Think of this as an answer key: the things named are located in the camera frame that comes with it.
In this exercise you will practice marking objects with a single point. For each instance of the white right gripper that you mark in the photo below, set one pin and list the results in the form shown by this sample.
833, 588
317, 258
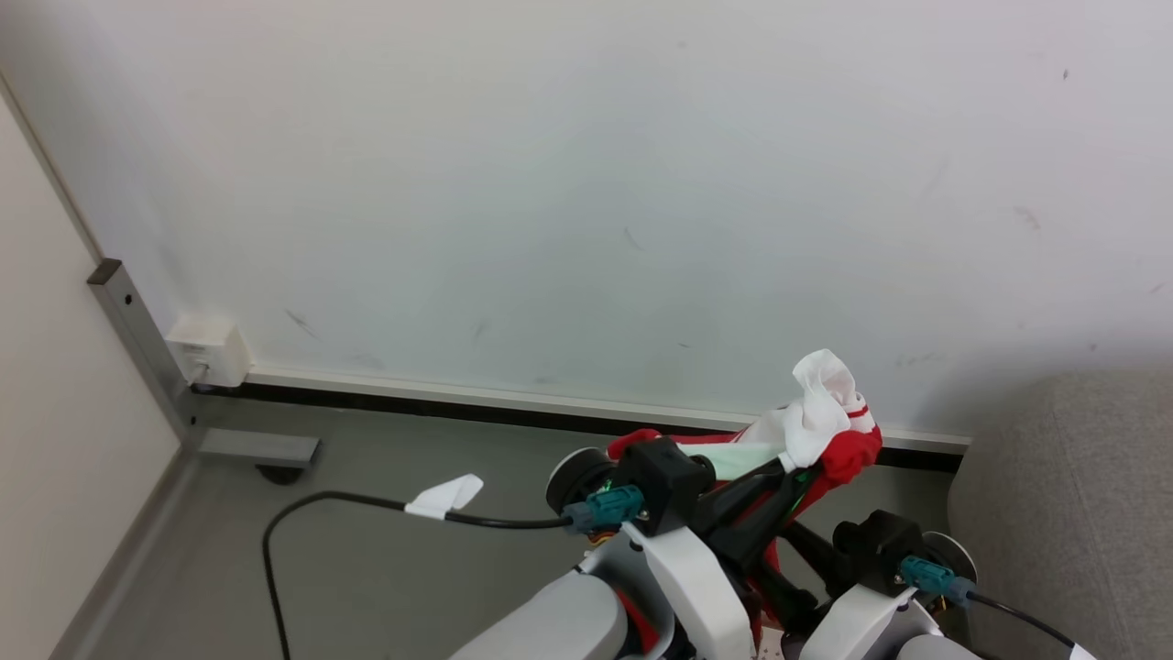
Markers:
861, 625

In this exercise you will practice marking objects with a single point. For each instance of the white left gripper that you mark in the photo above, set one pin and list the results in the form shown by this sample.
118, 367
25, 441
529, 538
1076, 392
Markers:
701, 591

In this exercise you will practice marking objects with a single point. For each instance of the red and white clothing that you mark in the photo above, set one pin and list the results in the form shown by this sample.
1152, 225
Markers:
820, 412

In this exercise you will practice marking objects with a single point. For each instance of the white baseboard strip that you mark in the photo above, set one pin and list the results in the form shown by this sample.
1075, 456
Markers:
513, 399

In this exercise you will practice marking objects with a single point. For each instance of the grey fabric sofa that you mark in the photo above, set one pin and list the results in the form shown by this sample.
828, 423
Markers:
1072, 522

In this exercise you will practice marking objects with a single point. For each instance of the white tape tag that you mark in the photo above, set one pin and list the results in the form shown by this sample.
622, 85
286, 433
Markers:
1082, 653
444, 496

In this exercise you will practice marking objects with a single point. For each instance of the black rubber foot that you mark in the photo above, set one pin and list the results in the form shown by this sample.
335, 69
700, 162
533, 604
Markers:
281, 474

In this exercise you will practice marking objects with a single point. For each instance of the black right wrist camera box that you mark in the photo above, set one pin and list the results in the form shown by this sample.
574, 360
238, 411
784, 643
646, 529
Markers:
878, 548

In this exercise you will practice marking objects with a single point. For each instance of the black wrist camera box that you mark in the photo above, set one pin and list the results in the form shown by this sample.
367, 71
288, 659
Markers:
878, 548
662, 484

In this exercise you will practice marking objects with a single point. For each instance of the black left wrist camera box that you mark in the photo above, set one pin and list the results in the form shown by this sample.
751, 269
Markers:
662, 484

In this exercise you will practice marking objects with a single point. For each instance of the white wall socket box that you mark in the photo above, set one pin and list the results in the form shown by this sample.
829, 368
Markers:
211, 350

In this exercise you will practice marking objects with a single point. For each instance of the grey metal frame post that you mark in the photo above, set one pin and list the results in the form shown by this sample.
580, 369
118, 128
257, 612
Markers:
137, 330

